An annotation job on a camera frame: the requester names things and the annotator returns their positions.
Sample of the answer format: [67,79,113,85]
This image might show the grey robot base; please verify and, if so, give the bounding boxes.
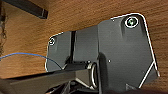
[44,12,160,94]

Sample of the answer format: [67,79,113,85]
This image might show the black furniture bar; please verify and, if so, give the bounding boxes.
[1,0,50,20]

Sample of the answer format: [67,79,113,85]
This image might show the blue cable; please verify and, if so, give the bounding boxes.
[0,52,64,70]

